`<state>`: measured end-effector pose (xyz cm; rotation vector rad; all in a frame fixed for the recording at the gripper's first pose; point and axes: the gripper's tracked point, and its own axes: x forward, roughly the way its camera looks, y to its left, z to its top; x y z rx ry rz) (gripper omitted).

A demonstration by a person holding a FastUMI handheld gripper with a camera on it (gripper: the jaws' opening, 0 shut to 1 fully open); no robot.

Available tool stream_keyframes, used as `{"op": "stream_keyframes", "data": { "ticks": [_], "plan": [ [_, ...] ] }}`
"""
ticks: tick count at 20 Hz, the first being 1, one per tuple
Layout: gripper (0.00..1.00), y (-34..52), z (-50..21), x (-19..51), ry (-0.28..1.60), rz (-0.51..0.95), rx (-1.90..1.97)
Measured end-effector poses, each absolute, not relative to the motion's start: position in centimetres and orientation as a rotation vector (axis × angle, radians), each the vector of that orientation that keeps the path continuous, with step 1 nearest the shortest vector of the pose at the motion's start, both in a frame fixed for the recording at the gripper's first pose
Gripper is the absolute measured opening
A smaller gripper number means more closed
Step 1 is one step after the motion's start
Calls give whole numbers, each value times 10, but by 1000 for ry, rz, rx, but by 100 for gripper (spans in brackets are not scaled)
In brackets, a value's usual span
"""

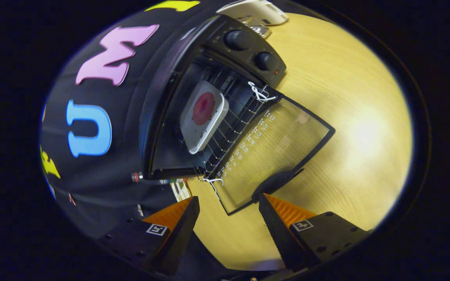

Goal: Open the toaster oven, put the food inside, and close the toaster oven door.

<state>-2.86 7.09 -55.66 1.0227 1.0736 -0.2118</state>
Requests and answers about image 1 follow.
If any pink round meat slice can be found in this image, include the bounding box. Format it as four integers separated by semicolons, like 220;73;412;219
192;92;216;126

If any black toaster oven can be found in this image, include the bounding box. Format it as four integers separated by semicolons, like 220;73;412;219
139;16;336;216

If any white string tie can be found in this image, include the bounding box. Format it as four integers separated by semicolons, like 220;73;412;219
201;176;224;199
248;81;277;103

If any white square plate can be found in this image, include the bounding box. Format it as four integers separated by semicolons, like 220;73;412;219
179;80;229;155

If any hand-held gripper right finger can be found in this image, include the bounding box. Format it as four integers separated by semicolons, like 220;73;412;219
258;193;373;272

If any clear plastic water bottle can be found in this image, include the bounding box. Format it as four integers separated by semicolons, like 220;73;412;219
131;172;171;185

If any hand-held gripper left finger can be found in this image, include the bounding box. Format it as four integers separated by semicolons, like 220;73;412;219
97;196;201;276

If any metal wire oven rack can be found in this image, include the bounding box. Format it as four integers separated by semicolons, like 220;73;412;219
178;66;276;176

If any clear glass cup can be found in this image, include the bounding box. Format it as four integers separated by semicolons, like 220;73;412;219
248;25;272;39

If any white bread toaster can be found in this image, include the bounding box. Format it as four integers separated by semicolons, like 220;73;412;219
217;0;289;26

